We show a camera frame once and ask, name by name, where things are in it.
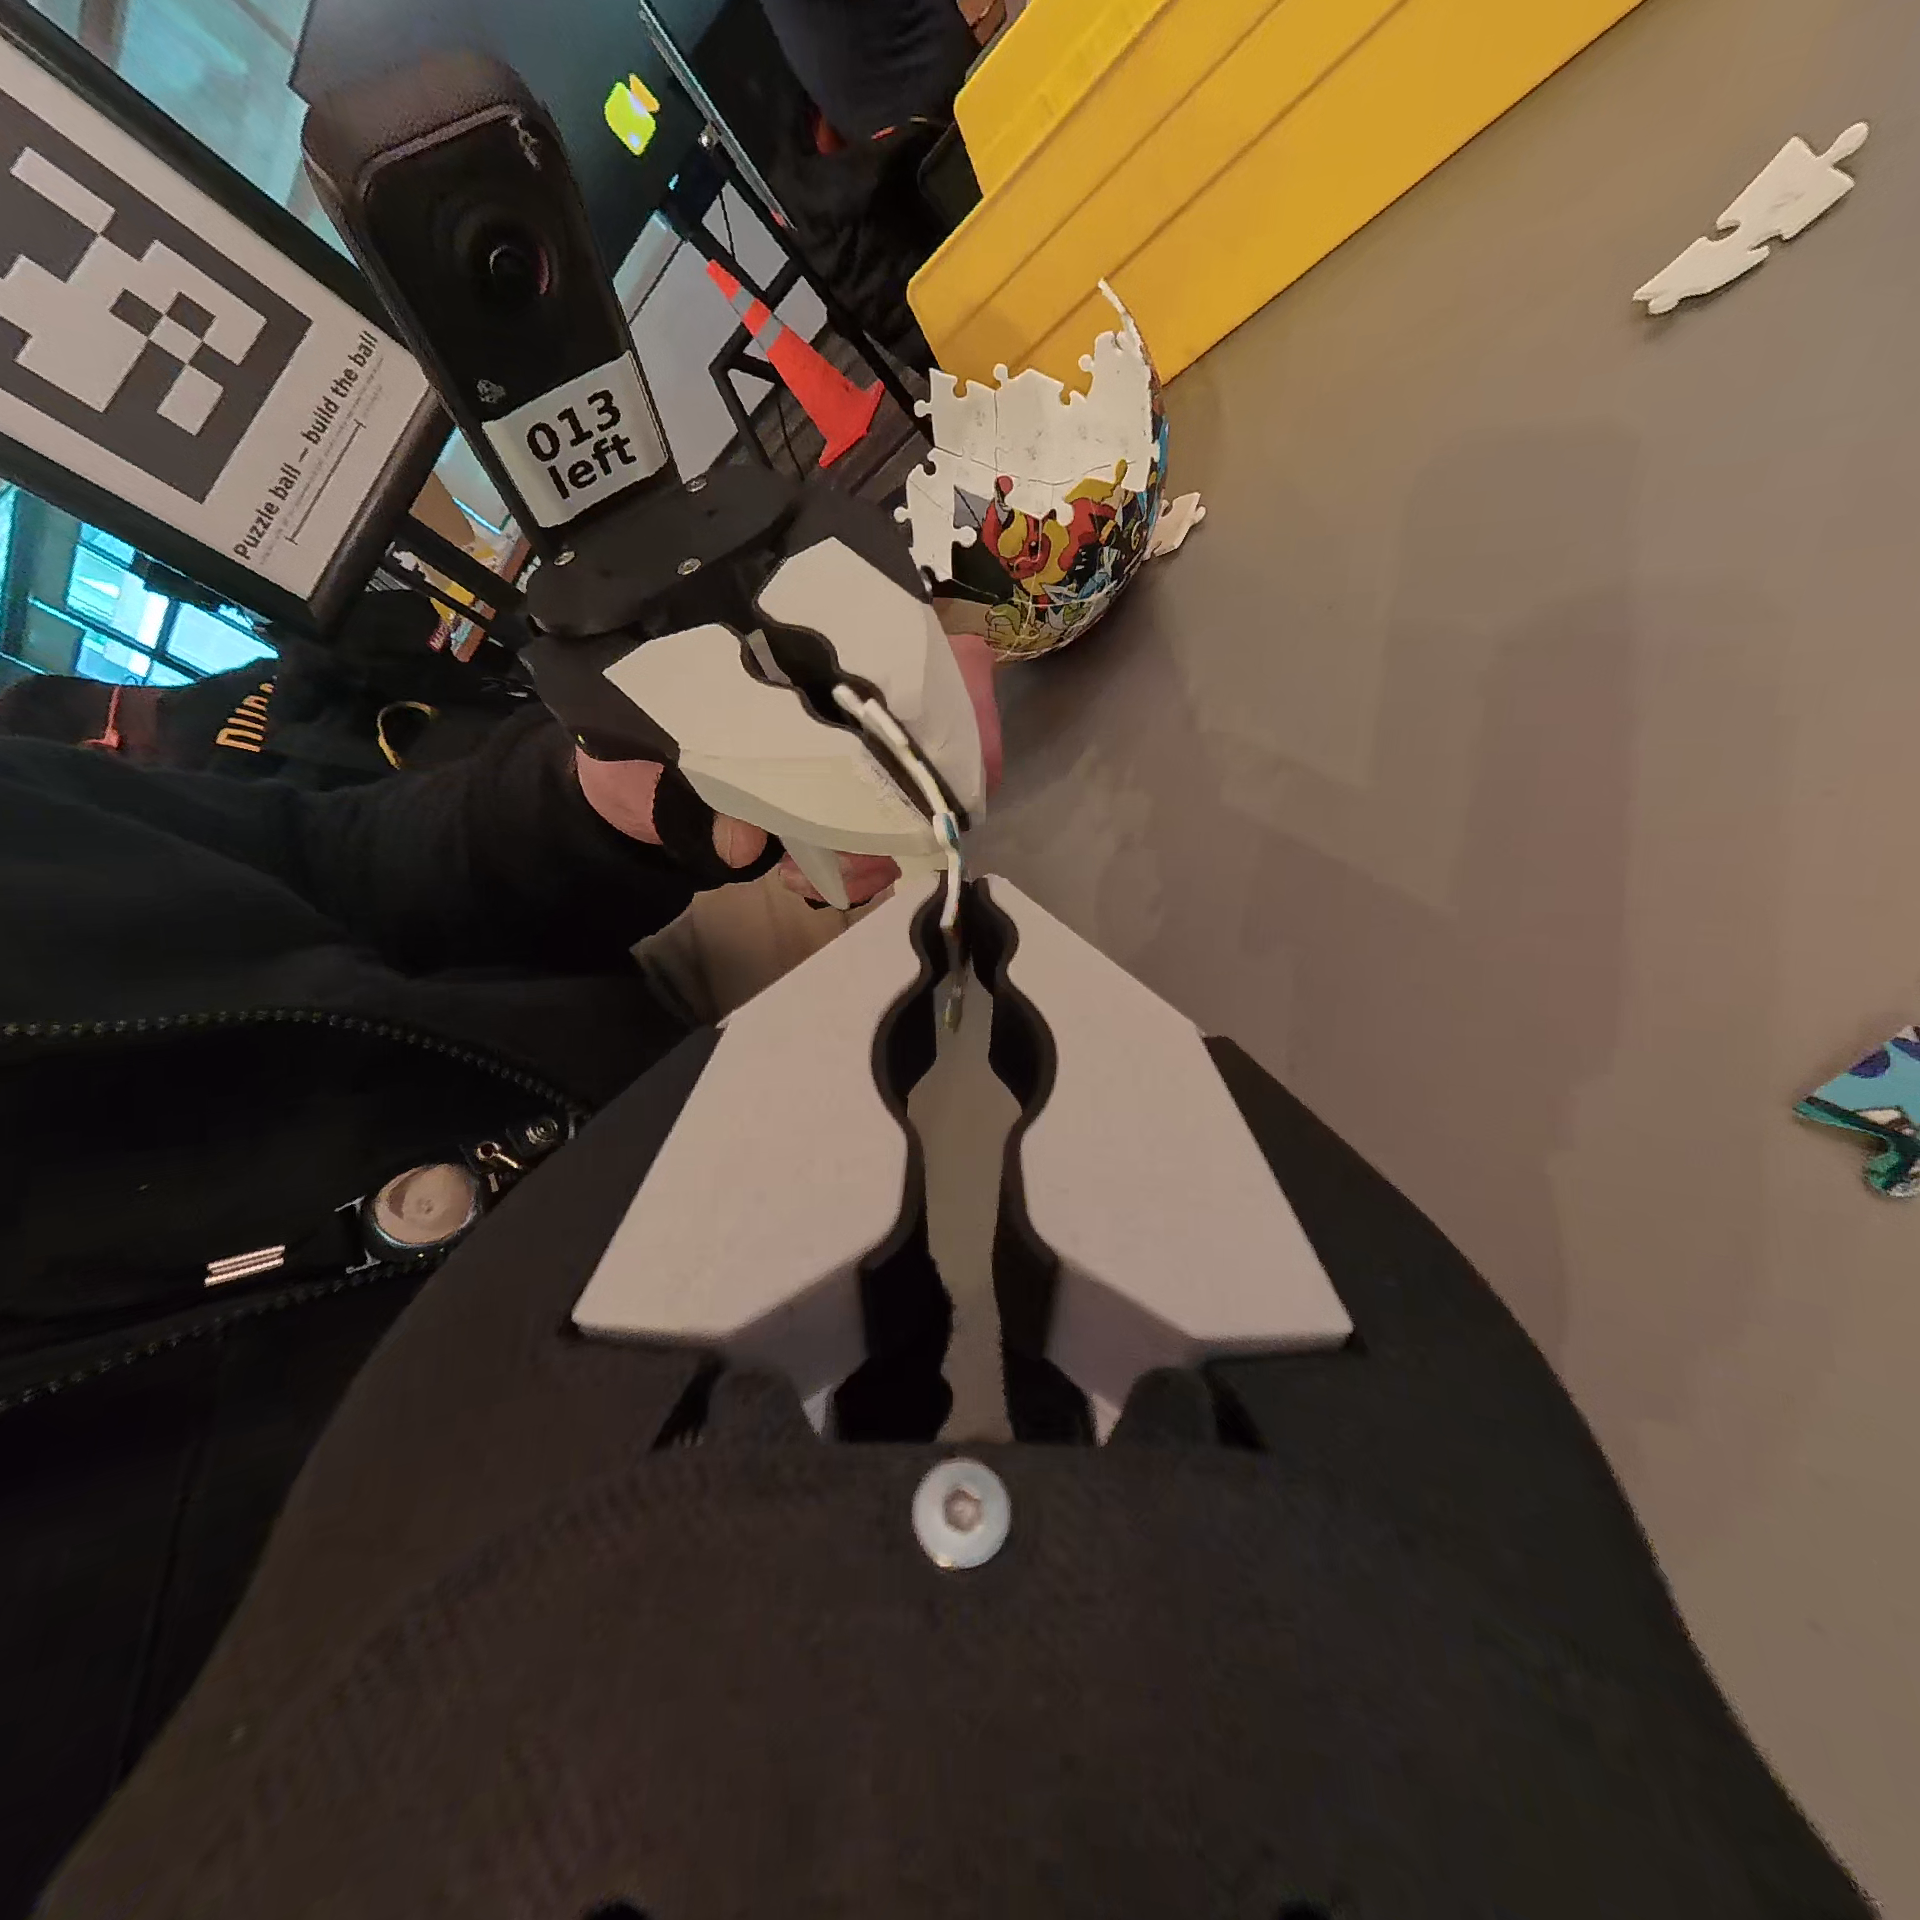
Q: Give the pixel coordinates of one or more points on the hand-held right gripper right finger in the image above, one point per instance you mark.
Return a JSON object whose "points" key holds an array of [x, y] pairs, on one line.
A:
{"points": [[1184, 1185]]}

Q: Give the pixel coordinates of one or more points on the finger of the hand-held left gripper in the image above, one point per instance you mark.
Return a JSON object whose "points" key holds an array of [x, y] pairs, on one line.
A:
{"points": [[885, 645], [721, 720]]}

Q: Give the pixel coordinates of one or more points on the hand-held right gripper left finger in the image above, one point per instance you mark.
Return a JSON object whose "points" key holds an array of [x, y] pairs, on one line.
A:
{"points": [[735, 1185]]}

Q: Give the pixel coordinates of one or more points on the joined white puzzle pieces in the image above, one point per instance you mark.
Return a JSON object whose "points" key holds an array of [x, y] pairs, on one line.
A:
{"points": [[900, 758]]}

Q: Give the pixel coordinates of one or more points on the partly built puzzle ball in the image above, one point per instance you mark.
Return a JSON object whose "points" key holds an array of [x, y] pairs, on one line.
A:
{"points": [[1034, 450]]}

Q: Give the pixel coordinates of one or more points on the person's left forearm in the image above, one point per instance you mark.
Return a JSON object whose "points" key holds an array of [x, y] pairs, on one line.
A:
{"points": [[300, 870]]}

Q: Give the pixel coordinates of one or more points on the colourful puzzle piece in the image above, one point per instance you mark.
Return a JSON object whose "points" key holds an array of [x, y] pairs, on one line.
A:
{"points": [[1875, 1111]]}

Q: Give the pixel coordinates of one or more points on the white loose puzzle piece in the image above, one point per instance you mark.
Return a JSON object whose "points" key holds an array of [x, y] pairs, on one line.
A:
{"points": [[1770, 210]]}

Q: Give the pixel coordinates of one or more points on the person's left hand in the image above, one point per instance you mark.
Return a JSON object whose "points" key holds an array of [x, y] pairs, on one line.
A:
{"points": [[622, 795]]}

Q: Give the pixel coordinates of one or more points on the orange traffic cone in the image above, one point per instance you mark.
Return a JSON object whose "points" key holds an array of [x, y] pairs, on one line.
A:
{"points": [[811, 391]]}

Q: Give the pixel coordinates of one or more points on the black framed marker sign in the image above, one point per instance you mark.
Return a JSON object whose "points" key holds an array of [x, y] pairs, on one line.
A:
{"points": [[150, 300]]}

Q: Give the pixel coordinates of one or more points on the round metal badge reel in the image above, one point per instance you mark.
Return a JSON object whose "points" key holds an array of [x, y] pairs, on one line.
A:
{"points": [[423, 1202]]}

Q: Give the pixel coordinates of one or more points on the dark cloth yellow print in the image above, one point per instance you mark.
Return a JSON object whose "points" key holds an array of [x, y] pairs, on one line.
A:
{"points": [[300, 720]]}

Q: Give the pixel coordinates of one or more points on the large glass window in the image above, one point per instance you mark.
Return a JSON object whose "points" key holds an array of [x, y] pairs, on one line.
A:
{"points": [[90, 600]]}

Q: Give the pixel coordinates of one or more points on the yellow plastic bin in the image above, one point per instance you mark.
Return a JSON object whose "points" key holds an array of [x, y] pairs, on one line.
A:
{"points": [[1200, 150]]}

